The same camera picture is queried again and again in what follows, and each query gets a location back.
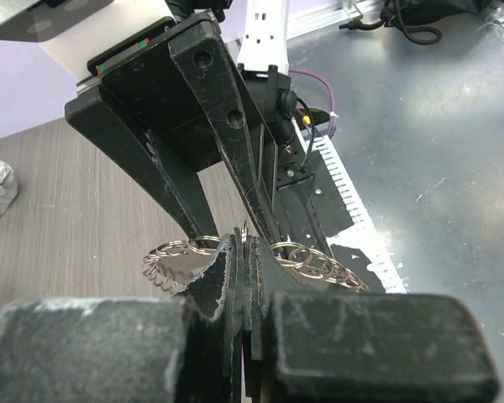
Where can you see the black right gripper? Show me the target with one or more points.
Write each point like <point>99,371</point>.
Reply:
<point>170,103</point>

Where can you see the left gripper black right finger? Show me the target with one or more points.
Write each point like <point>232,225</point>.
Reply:
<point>307,345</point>

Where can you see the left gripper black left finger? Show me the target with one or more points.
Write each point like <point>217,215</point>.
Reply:
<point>128,349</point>

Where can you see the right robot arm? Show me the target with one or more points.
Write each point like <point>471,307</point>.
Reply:
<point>262,60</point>

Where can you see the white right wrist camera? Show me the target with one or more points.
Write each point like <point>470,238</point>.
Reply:
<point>74,32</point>

